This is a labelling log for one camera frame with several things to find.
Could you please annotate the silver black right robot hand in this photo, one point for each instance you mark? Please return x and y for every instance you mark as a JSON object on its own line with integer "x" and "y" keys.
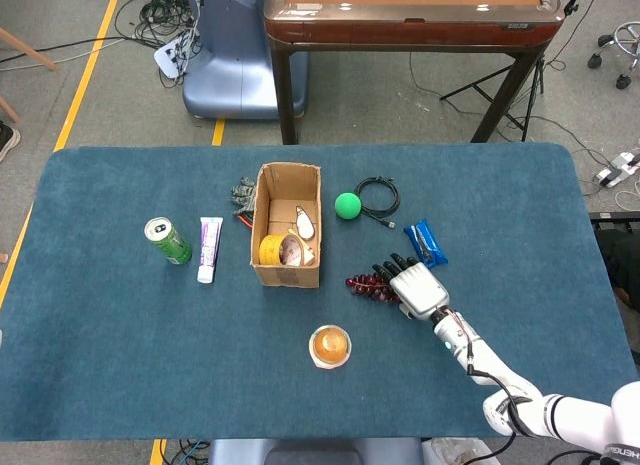
{"x": 417, "y": 287}

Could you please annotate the purple grape bunch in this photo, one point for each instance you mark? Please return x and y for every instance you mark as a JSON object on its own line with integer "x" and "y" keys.
{"x": 365, "y": 285}

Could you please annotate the orange cup dessert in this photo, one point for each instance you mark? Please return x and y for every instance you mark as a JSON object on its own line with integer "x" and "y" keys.
{"x": 329, "y": 346}

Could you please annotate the yellow tape roll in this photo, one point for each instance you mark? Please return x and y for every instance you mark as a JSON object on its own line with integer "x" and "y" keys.
{"x": 270, "y": 250}

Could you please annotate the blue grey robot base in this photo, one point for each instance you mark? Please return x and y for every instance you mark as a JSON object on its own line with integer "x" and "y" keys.
{"x": 235, "y": 75}

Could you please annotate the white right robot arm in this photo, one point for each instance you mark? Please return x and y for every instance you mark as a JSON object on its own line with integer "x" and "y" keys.
{"x": 480, "y": 355}

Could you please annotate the open cardboard box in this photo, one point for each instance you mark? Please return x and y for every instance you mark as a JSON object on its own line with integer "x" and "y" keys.
{"x": 287, "y": 277}

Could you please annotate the grey black glove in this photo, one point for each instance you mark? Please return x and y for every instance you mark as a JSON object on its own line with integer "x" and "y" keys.
{"x": 244, "y": 195}

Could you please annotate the blue snack packet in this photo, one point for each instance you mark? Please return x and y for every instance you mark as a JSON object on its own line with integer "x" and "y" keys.
{"x": 425, "y": 242}

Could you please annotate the green ball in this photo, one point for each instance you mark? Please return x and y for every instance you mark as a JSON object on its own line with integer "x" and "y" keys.
{"x": 347, "y": 206}

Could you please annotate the beige sponge block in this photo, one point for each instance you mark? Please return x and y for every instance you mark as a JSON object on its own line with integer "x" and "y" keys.
{"x": 310, "y": 257}

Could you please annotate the white oval object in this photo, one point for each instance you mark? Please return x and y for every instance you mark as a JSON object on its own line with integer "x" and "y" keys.
{"x": 303, "y": 224}

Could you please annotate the clear plastic bag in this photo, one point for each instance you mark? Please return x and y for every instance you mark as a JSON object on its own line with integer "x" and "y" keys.
{"x": 455, "y": 452}

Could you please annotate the grey blue robot torso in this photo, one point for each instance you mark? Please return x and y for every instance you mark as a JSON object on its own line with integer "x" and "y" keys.
{"x": 315, "y": 452}

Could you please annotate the black equipment case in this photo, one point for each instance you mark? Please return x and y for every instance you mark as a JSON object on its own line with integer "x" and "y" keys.
{"x": 622, "y": 255}

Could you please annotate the black tripod stand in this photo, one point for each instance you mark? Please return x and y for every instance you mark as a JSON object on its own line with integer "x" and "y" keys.
{"x": 480, "y": 87}

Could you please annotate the purple white toothpaste tube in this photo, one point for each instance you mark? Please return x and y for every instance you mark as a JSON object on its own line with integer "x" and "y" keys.
{"x": 210, "y": 245}

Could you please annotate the white power strip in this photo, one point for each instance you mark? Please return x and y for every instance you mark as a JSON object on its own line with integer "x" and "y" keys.
{"x": 620, "y": 165}
{"x": 167, "y": 60}

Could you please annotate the green energy drink can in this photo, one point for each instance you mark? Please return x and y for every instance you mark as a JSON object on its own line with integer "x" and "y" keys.
{"x": 175, "y": 247}

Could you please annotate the brown mahjong table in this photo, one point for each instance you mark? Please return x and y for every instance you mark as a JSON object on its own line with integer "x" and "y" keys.
{"x": 400, "y": 32}

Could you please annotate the blue felt table mat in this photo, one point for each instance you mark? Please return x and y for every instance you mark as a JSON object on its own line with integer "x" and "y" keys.
{"x": 125, "y": 360}

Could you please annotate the chrome stool with casters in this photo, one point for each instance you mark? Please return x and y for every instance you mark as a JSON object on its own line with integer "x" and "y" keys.
{"x": 627, "y": 35}

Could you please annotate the black shoe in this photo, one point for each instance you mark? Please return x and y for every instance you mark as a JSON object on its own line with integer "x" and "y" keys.
{"x": 7, "y": 140}

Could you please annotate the white chair with wooden legs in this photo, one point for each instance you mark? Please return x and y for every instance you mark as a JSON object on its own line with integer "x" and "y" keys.
{"x": 7, "y": 110}

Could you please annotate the wooden stand leg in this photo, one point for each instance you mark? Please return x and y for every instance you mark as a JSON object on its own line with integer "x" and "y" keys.
{"x": 30, "y": 50}

